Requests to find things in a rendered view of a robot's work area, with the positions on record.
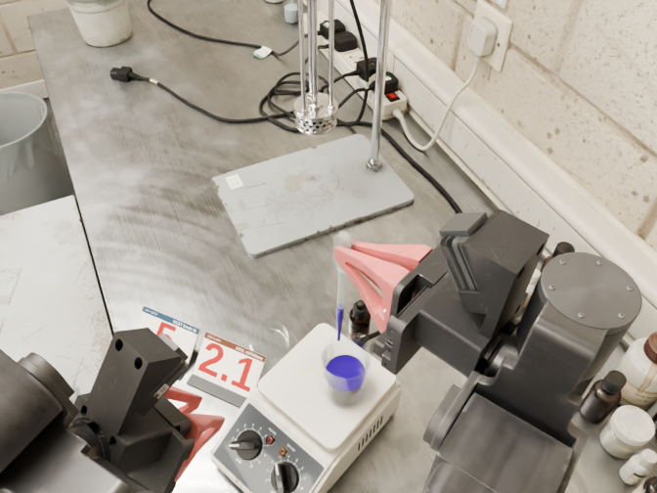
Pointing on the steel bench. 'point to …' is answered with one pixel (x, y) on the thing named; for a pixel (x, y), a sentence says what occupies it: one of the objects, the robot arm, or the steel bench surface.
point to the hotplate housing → (333, 460)
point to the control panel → (249, 418)
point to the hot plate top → (302, 405)
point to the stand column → (379, 85)
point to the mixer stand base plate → (308, 194)
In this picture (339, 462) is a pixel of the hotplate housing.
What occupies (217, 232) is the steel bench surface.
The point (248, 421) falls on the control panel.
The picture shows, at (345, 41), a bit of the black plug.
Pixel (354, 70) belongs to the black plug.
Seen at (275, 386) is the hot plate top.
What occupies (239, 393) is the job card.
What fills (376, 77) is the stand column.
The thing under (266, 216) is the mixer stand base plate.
